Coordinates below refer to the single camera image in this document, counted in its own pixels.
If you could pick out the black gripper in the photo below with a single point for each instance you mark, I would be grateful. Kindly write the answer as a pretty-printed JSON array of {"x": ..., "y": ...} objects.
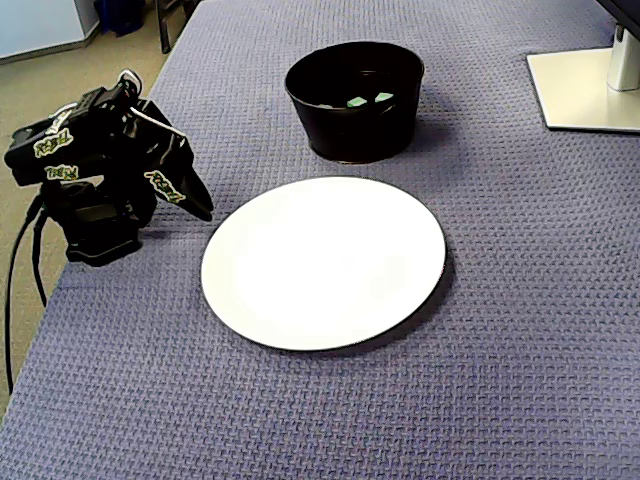
[{"x": 176, "y": 167}]

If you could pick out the black robot arm with stickers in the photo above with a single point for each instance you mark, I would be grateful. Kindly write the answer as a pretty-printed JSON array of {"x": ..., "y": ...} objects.
[{"x": 100, "y": 225}]

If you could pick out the white round plate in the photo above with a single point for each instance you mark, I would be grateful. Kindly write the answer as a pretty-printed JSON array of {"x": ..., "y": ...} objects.
[{"x": 325, "y": 260}]

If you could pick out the dark chair legs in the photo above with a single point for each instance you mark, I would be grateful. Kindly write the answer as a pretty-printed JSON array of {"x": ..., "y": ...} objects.
[{"x": 164, "y": 30}]

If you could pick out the dark blue bin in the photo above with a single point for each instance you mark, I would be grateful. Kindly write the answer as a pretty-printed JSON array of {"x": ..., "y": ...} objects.
[{"x": 120, "y": 15}]

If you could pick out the black round bowl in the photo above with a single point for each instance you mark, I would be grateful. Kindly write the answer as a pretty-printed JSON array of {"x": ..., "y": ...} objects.
[{"x": 360, "y": 135}]

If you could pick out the light blue panel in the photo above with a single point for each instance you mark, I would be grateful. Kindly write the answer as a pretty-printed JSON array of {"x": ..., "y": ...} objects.
[{"x": 40, "y": 25}]

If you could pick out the blue woven table cloth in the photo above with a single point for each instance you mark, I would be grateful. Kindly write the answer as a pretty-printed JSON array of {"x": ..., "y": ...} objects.
[{"x": 500, "y": 300}]

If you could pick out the silver monitor stand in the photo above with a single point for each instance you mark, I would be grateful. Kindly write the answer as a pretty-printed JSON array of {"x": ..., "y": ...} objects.
[{"x": 575, "y": 90}]

